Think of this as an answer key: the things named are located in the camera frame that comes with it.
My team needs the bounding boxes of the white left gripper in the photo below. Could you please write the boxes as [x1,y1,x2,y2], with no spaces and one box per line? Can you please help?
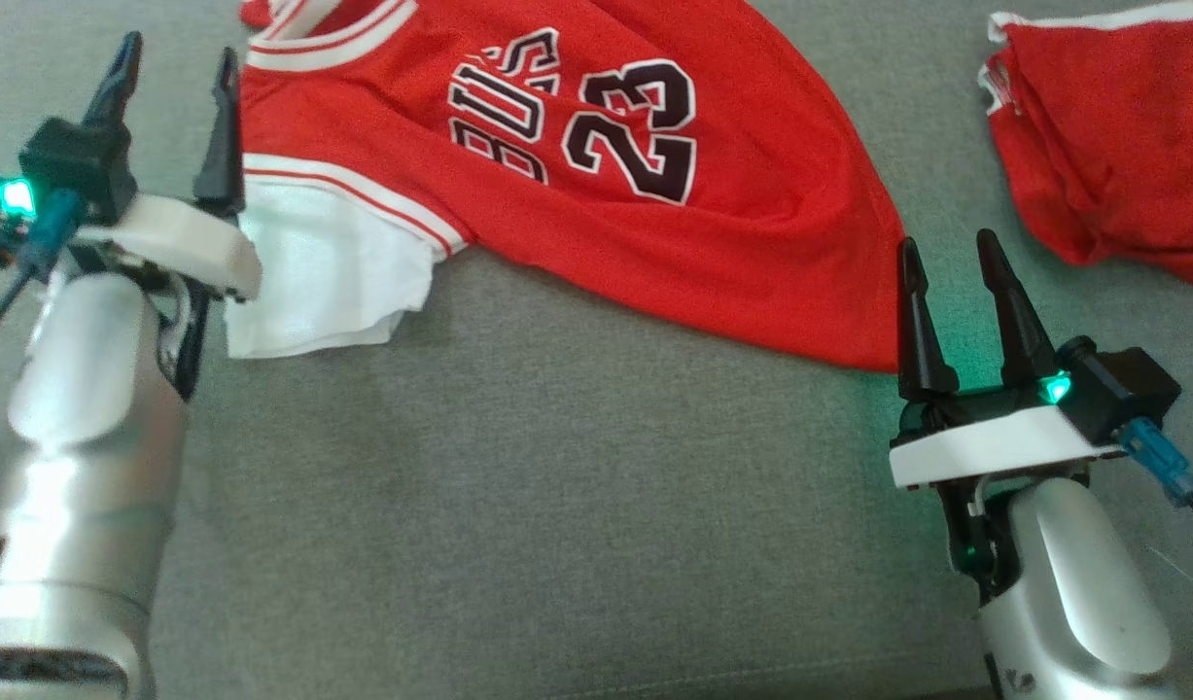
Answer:
[71,31,263,302]

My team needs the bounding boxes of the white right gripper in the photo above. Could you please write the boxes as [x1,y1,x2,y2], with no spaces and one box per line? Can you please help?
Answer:
[888,229,1128,491]

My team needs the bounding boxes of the red shorts with white stripe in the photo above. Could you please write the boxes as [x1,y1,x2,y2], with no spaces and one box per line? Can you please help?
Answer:
[978,0,1193,287]

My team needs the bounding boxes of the red basketball jersey number 23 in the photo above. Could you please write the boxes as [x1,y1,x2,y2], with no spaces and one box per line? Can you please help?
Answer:
[225,0,906,374]

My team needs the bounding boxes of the black cable with teal plug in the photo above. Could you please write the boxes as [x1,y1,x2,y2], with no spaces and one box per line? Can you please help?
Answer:
[1116,418,1193,700]
[0,189,88,363]

